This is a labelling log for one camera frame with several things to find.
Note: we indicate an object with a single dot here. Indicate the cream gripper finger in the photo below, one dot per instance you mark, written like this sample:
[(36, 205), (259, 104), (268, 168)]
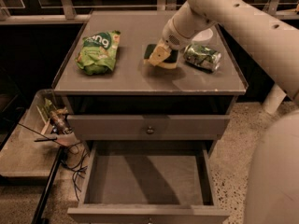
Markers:
[(158, 53)]

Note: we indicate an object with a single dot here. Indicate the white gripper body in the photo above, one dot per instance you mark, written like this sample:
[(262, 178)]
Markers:
[(171, 37)]

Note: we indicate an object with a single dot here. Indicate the green yellow sponge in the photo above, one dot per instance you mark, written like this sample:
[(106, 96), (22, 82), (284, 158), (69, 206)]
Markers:
[(169, 63)]

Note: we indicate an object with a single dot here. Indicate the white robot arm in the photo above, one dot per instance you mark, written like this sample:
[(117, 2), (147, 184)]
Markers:
[(273, 185)]

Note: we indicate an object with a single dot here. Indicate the brass top drawer knob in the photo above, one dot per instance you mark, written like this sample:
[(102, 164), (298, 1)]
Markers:
[(150, 130)]

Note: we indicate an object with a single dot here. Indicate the grey drawer cabinet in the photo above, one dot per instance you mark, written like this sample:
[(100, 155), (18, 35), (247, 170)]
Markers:
[(135, 88)]

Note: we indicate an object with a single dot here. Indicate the grey top drawer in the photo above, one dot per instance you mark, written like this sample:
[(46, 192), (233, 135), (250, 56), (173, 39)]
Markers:
[(134, 127)]

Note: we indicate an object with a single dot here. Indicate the grey open middle drawer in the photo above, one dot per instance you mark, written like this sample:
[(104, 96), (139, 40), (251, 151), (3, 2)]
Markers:
[(153, 182)]

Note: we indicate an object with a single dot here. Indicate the white bowl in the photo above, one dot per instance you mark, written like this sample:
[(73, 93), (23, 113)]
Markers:
[(203, 37)]

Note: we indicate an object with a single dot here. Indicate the crushed green soda can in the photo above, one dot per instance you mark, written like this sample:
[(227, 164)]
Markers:
[(202, 57)]

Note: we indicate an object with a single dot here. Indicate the green snack bag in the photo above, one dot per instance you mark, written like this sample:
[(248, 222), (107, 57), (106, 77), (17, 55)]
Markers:
[(98, 53)]

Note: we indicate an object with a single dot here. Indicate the clutter items in bin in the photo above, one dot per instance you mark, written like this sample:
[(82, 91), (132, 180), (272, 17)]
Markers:
[(56, 116)]

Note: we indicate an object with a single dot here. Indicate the white window railing frame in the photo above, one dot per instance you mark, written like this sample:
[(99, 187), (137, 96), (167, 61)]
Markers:
[(93, 10)]

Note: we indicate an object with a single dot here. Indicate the white pillar post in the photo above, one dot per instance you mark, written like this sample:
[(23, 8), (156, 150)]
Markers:
[(273, 99)]

